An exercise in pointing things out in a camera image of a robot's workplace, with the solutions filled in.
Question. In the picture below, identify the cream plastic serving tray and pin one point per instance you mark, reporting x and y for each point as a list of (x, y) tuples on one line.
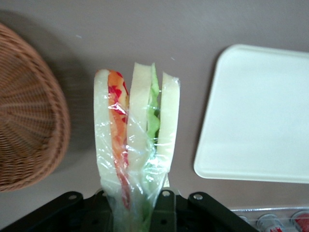
[(253, 116)]

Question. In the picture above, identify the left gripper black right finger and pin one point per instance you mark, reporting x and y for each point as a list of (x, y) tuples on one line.
[(205, 215)]

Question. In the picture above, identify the red cola bottle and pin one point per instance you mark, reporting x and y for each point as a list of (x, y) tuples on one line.
[(301, 221), (270, 223)]

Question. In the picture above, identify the plastic-wrapped triangle sandwich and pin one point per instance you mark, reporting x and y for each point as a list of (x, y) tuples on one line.
[(137, 108)]

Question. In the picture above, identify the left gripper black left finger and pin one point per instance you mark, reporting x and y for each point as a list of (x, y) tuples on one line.
[(60, 212)]

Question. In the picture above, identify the brown wicker basket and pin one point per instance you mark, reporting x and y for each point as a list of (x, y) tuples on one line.
[(29, 116)]

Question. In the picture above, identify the clear acrylic bottle rack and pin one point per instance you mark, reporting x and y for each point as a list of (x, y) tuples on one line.
[(248, 210)]

